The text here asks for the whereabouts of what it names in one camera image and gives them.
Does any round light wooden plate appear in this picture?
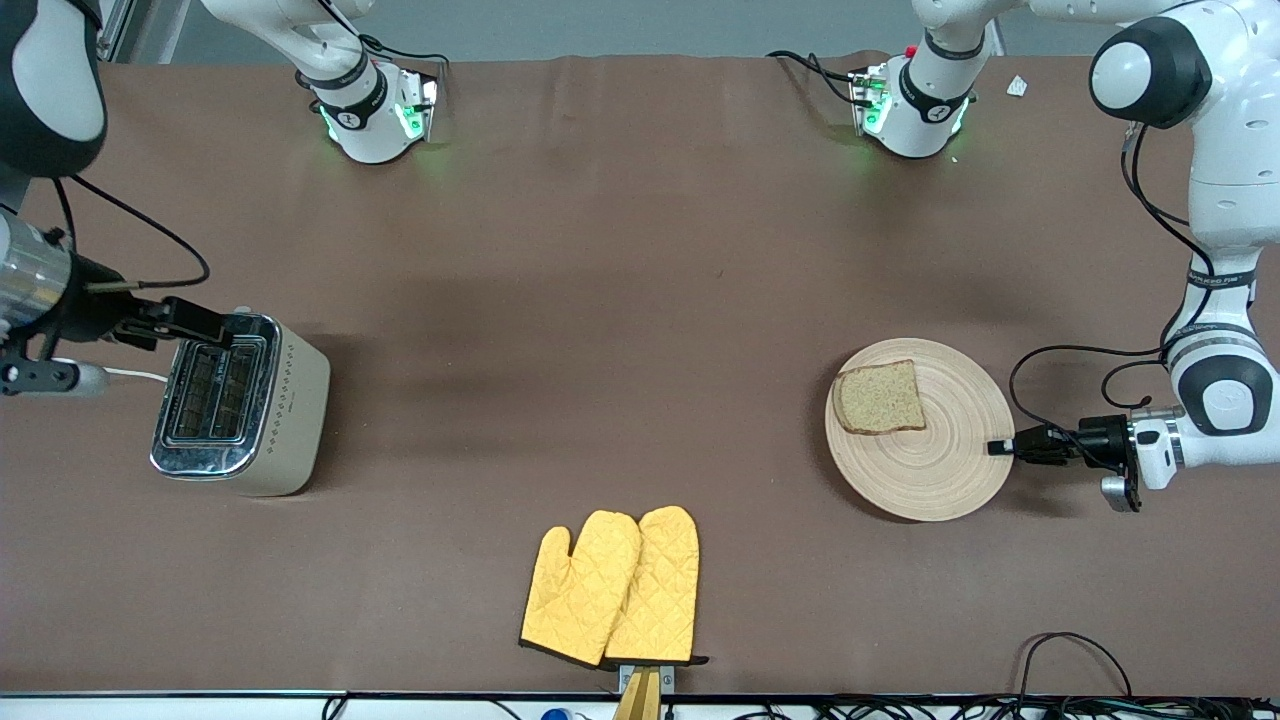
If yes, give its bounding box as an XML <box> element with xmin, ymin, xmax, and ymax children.
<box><xmin>825</xmin><ymin>338</ymin><xmax>1016</xmax><ymax>523</ymax></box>

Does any brown bread slice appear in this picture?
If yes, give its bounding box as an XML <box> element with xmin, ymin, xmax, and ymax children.
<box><xmin>833</xmin><ymin>360</ymin><xmax>927</xmax><ymax>436</ymax></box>

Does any chrome and beige toaster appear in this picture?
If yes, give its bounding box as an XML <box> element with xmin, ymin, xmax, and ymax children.
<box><xmin>150</xmin><ymin>308</ymin><xmax>331</xmax><ymax>498</ymax></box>

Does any yellow quilted oven mitt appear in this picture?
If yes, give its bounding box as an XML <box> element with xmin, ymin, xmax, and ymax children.
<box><xmin>520</xmin><ymin>511</ymin><xmax>642</xmax><ymax>668</ymax></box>
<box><xmin>604</xmin><ymin>506</ymin><xmax>709</xmax><ymax>667</ymax></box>

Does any brown table cover sheet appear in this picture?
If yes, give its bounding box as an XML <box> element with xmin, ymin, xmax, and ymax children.
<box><xmin>0</xmin><ymin>52</ymin><xmax>1280</xmax><ymax>698</ymax></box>

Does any wooden stick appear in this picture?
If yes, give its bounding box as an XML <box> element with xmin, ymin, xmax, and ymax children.
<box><xmin>612</xmin><ymin>668</ymin><xmax>663</xmax><ymax>720</ymax></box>

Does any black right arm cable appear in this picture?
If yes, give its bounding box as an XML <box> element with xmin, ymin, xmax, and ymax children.
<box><xmin>50</xmin><ymin>172</ymin><xmax>212</xmax><ymax>293</ymax></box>

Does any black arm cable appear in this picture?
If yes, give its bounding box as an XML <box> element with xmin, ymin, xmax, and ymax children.
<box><xmin>50</xmin><ymin>172</ymin><xmax>212</xmax><ymax>293</ymax></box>
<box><xmin>1008</xmin><ymin>120</ymin><xmax>1216</xmax><ymax>471</ymax></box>

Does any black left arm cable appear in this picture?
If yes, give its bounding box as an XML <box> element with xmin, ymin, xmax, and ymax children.
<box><xmin>1008</xmin><ymin>120</ymin><xmax>1216</xmax><ymax>471</ymax></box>

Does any black looped cable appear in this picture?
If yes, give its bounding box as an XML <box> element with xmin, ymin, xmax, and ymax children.
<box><xmin>1015</xmin><ymin>631</ymin><xmax>1137</xmax><ymax>701</ymax></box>

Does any aluminium frame profile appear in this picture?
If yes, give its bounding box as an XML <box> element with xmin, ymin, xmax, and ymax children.
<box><xmin>96</xmin><ymin>0</ymin><xmax>193</xmax><ymax>64</ymax></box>

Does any black cable bundle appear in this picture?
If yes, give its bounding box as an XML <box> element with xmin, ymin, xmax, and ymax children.
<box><xmin>740</xmin><ymin>695</ymin><xmax>1280</xmax><ymax>720</ymax></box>

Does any black right base cable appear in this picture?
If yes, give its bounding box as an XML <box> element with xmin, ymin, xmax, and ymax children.
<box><xmin>358</xmin><ymin>33</ymin><xmax>452</xmax><ymax>71</ymax></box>

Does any black base cable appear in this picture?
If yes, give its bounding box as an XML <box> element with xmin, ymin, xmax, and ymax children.
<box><xmin>767</xmin><ymin>49</ymin><xmax>867</xmax><ymax>107</ymax></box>
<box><xmin>358</xmin><ymin>33</ymin><xmax>452</xmax><ymax>71</ymax></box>

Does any black left base cable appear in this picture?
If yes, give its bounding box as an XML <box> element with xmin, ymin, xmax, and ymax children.
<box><xmin>767</xmin><ymin>49</ymin><xmax>867</xmax><ymax>107</ymax></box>

